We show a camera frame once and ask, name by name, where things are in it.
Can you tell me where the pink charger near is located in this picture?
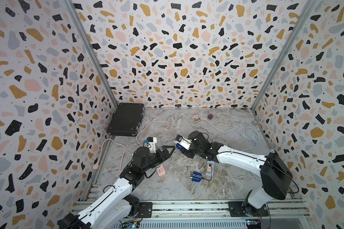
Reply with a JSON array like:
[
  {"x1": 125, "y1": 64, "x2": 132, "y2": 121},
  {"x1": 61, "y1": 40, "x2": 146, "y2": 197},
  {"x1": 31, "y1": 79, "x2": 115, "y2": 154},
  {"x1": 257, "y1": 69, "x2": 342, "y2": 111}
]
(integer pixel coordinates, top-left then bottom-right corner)
[{"x1": 205, "y1": 164, "x2": 213, "y2": 176}]

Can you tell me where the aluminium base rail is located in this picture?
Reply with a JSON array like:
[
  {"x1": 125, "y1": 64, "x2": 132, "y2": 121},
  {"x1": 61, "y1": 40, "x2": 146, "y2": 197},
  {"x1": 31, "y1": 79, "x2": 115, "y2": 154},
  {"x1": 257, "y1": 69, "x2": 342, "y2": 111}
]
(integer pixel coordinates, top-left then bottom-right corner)
[{"x1": 109, "y1": 199, "x2": 315, "y2": 229}]

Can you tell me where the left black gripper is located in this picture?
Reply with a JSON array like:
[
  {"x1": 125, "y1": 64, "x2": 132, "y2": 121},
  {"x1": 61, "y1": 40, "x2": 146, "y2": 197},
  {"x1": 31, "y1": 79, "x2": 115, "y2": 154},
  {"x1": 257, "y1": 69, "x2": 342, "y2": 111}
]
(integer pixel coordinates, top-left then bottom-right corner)
[{"x1": 141, "y1": 145, "x2": 175, "y2": 175}]

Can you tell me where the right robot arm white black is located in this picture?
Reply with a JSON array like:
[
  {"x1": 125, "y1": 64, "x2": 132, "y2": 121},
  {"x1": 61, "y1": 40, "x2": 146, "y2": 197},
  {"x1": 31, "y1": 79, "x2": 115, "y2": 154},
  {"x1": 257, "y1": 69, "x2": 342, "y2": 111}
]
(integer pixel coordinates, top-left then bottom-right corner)
[{"x1": 175, "y1": 131, "x2": 293, "y2": 217}]

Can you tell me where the blue shaver with white stripes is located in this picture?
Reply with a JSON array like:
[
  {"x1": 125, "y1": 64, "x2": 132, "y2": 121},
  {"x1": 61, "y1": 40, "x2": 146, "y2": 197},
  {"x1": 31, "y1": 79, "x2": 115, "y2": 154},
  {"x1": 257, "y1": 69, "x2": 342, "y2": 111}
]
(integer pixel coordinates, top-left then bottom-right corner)
[{"x1": 176, "y1": 143, "x2": 184, "y2": 150}]

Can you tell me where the pink power strip cable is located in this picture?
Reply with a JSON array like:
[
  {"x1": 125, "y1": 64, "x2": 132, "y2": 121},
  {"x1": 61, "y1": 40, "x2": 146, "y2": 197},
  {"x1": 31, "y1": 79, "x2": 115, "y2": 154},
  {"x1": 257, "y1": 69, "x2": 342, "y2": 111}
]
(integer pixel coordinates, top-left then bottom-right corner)
[{"x1": 93, "y1": 120, "x2": 172, "y2": 174}]

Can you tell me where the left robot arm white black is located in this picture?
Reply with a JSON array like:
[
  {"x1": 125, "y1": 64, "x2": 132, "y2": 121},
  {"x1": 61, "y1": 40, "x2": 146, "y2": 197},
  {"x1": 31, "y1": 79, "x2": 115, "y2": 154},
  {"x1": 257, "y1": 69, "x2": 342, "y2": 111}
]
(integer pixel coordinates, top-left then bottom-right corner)
[{"x1": 57, "y1": 146, "x2": 175, "y2": 229}]

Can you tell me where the grey-blue power strip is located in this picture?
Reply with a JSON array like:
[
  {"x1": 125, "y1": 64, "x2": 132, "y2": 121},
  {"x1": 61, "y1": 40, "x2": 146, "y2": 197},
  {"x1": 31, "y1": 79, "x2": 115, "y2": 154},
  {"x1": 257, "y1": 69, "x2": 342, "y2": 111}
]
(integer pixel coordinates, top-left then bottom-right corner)
[{"x1": 205, "y1": 161, "x2": 215, "y2": 177}]

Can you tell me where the grey-blue power strip cable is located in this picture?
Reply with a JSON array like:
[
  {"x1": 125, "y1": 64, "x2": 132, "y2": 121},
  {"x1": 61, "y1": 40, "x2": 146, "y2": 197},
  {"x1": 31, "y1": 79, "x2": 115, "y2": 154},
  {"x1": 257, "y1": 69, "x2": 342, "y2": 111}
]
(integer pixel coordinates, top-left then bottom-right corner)
[{"x1": 212, "y1": 126, "x2": 261, "y2": 152}]

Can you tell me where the pink power strip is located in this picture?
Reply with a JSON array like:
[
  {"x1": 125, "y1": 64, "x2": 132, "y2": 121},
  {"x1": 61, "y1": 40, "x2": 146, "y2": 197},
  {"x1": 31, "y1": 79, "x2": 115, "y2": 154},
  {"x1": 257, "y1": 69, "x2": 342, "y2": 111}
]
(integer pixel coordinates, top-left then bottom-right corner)
[{"x1": 156, "y1": 164, "x2": 166, "y2": 177}]

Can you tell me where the card box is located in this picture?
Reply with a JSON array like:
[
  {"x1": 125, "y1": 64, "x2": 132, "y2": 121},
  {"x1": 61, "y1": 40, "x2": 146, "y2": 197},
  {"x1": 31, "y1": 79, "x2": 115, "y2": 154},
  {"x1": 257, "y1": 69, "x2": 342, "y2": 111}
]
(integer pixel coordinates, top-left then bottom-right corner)
[{"x1": 190, "y1": 113, "x2": 202, "y2": 123}]

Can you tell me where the black briefcase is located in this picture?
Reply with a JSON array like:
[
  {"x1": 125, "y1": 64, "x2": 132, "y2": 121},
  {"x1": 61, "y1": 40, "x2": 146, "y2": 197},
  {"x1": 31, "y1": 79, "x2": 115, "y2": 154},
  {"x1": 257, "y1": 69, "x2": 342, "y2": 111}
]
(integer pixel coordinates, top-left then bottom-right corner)
[{"x1": 107, "y1": 103, "x2": 145, "y2": 136}]

